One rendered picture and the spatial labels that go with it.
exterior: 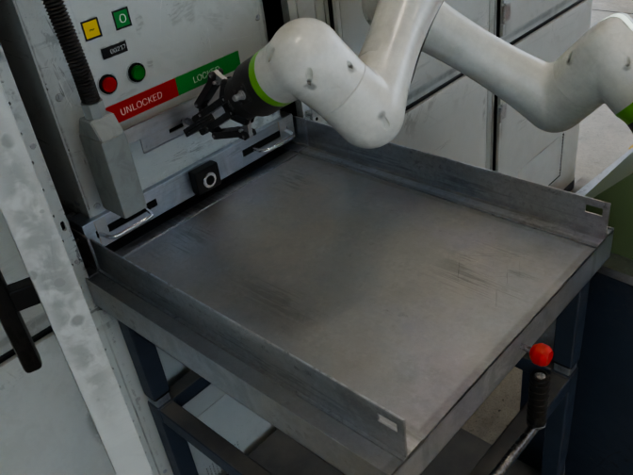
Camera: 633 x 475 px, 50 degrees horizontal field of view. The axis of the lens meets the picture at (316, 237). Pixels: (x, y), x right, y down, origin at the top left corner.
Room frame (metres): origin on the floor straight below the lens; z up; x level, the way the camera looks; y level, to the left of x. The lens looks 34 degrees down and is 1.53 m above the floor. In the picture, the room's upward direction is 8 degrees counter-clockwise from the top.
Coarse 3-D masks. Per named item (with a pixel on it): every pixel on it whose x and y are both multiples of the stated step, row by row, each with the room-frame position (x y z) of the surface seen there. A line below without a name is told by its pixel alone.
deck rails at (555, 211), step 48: (336, 144) 1.34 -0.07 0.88; (432, 192) 1.13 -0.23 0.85; (480, 192) 1.08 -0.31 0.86; (528, 192) 1.01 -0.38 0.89; (576, 240) 0.91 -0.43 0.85; (144, 288) 0.92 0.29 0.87; (240, 336) 0.74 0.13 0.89; (288, 384) 0.68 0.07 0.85; (336, 384) 0.61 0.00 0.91; (384, 432) 0.55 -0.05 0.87
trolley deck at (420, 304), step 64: (256, 192) 1.23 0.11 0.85; (320, 192) 1.19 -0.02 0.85; (384, 192) 1.16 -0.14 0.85; (128, 256) 1.06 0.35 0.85; (192, 256) 1.03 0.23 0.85; (256, 256) 1.00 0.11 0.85; (320, 256) 0.97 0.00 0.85; (384, 256) 0.95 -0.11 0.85; (448, 256) 0.92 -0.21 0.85; (512, 256) 0.90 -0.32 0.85; (576, 256) 0.87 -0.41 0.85; (128, 320) 0.92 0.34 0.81; (256, 320) 0.83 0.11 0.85; (320, 320) 0.80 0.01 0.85; (384, 320) 0.78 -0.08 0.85; (448, 320) 0.76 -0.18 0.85; (512, 320) 0.74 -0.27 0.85; (256, 384) 0.69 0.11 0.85; (384, 384) 0.66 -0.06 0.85; (448, 384) 0.64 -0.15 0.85; (320, 448) 0.59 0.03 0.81
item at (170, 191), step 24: (288, 120) 1.41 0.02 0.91; (240, 144) 1.32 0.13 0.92; (264, 144) 1.36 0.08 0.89; (192, 168) 1.23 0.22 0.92; (240, 168) 1.31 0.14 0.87; (144, 192) 1.15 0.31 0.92; (168, 192) 1.18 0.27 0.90; (192, 192) 1.22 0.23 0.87; (96, 216) 1.09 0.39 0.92; (120, 216) 1.11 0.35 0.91; (144, 216) 1.14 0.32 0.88; (96, 240) 1.07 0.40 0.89
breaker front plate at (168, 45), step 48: (96, 0) 1.17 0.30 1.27; (144, 0) 1.23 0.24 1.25; (192, 0) 1.30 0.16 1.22; (240, 0) 1.38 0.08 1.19; (48, 48) 1.10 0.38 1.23; (96, 48) 1.16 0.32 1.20; (144, 48) 1.22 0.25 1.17; (192, 48) 1.28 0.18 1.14; (240, 48) 1.36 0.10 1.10; (192, 96) 1.27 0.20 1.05; (144, 144) 1.18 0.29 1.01; (192, 144) 1.25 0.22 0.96; (96, 192) 1.10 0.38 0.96
